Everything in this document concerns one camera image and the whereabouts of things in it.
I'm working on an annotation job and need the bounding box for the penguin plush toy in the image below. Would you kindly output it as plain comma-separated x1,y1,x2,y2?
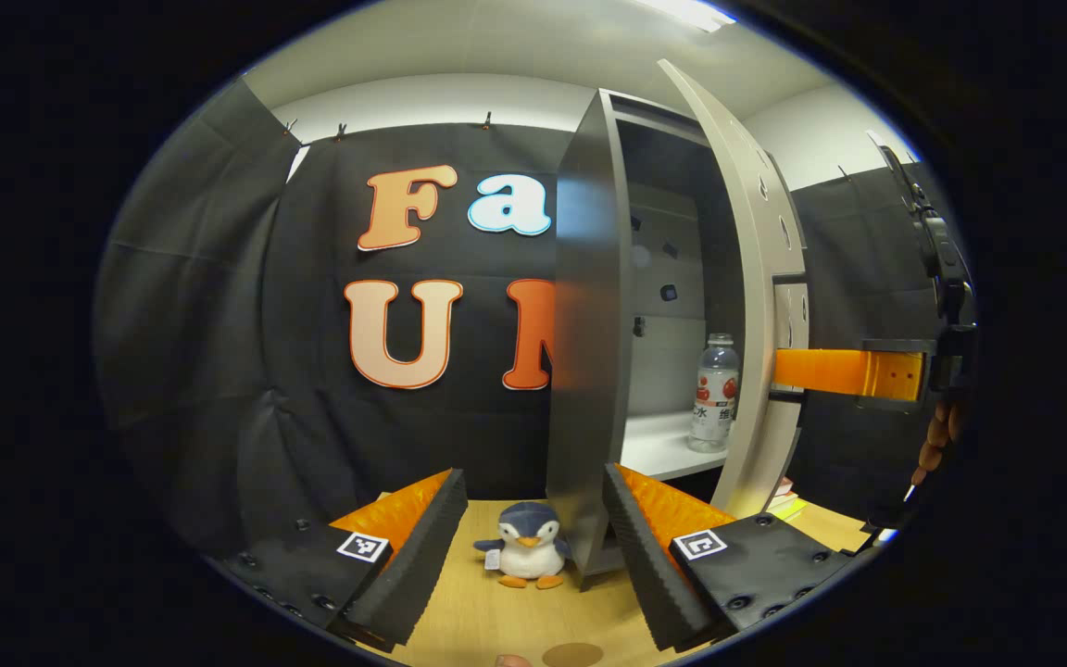
473,501,573,590

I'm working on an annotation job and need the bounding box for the grey cabinet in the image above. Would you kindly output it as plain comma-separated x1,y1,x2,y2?
545,88,775,594

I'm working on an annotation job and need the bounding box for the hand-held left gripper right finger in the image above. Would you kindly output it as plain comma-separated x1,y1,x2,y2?
602,463,859,654

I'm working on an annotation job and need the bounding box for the clear bottle red label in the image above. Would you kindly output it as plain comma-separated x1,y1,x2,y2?
687,333,740,455

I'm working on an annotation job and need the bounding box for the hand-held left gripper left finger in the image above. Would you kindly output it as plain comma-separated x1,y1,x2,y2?
205,468,470,654

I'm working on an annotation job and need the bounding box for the black backdrop cloth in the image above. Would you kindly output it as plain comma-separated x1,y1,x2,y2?
94,74,970,557

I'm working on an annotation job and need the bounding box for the white cabinet door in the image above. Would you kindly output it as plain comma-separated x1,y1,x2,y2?
659,58,812,520

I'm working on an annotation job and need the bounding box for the long ceiling light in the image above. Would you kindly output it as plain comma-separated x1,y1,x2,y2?
635,0,736,33

